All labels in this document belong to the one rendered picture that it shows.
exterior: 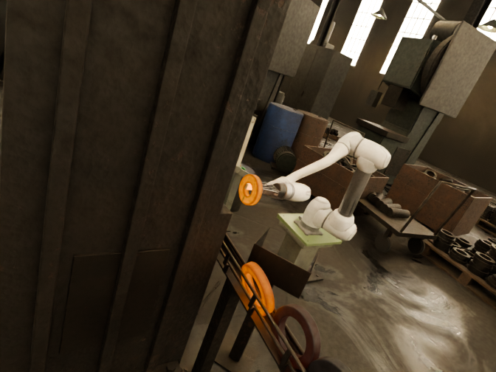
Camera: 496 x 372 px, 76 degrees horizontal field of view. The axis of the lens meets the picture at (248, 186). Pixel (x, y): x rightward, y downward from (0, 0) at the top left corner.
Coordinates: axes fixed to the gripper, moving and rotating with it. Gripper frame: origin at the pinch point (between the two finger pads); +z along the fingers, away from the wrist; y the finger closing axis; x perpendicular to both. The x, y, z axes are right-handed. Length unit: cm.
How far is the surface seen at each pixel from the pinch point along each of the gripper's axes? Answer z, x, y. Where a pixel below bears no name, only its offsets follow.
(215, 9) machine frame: 60, 62, -29
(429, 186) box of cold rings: -372, -3, 78
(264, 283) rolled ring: 28, -8, -56
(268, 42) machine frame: 41, 60, -29
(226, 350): -3, -83, -28
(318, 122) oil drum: -292, 14, 246
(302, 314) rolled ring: 23, -7, -71
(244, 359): -11, -83, -36
